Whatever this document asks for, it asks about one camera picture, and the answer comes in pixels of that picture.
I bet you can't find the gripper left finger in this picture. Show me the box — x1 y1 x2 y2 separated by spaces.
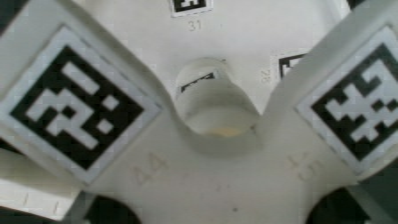
60 191 141 224

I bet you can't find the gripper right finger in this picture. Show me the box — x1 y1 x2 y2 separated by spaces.
305 186 398 224

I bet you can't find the white cross-shaped table base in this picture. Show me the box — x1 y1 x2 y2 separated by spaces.
0 0 398 224

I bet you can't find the white cylindrical table leg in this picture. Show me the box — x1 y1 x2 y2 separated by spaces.
172 57 262 138

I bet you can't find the white round table top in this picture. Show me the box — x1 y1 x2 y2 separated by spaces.
72 0 349 107

